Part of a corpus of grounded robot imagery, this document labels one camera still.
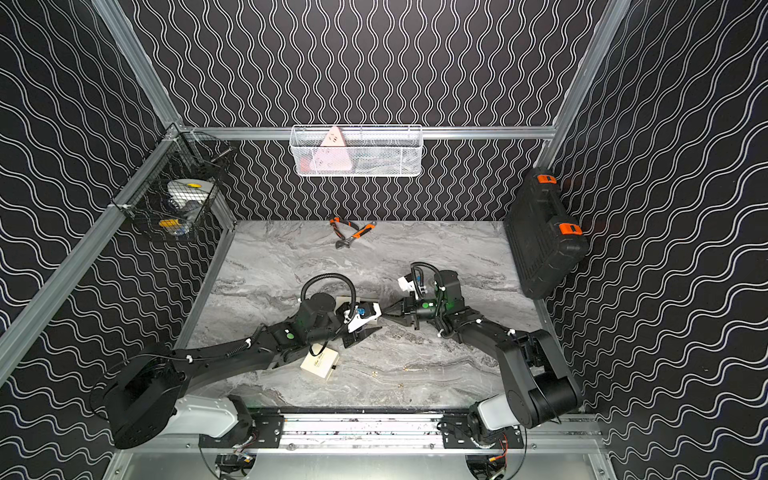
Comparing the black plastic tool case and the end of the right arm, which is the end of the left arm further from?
the black plastic tool case

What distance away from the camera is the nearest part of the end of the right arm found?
705 mm

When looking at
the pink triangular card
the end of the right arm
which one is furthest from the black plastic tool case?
the pink triangular card

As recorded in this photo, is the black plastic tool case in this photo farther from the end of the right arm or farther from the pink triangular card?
the pink triangular card

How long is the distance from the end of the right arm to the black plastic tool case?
33 cm

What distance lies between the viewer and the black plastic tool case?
0.82 meters

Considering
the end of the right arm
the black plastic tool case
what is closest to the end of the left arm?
the end of the right arm
